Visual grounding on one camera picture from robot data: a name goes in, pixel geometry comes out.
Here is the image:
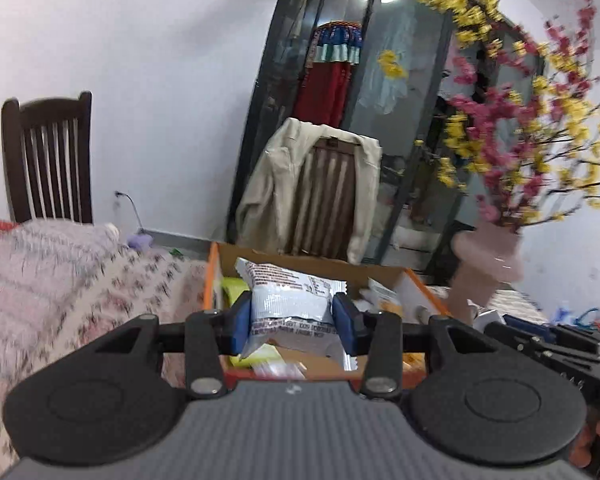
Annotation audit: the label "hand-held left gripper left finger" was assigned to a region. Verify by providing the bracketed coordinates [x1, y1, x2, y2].
[87, 290, 253, 401]

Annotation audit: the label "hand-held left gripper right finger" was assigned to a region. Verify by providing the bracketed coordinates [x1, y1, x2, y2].
[331, 292, 501, 401]

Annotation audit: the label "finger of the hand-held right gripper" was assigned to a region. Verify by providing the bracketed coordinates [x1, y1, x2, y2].
[482, 314, 600, 367]

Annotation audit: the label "large white snack packet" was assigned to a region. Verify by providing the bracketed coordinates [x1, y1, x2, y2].
[236, 257, 358, 372]

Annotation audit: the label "red cardboard box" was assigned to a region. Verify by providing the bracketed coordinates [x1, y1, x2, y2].
[202, 242, 453, 391]

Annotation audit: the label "yellow-green snack packet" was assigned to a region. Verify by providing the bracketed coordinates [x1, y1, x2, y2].
[221, 277, 251, 311]

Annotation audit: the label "blue plastic bag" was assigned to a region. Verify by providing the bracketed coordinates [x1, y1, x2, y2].
[552, 302, 600, 326]

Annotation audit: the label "yellow snack packet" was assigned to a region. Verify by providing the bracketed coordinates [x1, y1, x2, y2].
[230, 342, 306, 378]

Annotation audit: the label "small white box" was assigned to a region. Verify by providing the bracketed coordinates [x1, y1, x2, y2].
[472, 307, 506, 331]

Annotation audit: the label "white and orange snack packet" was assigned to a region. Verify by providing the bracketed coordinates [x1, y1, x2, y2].
[367, 277, 403, 318]

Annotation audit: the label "pink glass vase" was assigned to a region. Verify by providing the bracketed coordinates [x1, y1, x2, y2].
[450, 222, 523, 326]

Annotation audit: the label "calligraphy print tablecloth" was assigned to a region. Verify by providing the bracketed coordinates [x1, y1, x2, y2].
[0, 247, 548, 476]

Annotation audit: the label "brown slatted chair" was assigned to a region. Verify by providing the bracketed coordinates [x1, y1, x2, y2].
[290, 137, 361, 261]

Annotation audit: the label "chair with beige jacket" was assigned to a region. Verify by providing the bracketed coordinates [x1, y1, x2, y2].
[235, 117, 383, 265]

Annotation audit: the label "pink and yellow blossom branches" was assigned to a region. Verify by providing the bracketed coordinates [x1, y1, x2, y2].
[377, 0, 600, 233]

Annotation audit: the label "pink patterned blanket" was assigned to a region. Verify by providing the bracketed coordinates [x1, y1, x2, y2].
[0, 219, 131, 356]

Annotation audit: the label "red and blue hanging cloth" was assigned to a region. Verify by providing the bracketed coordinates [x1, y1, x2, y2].
[292, 20, 366, 128]

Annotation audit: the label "pale blue hanging garment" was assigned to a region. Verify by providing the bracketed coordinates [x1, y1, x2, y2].
[360, 10, 416, 113]

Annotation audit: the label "dark wooden chair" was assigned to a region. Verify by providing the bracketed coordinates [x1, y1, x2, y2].
[1, 91, 95, 225]

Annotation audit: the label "black power cable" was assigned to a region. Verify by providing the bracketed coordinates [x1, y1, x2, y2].
[114, 190, 146, 233]

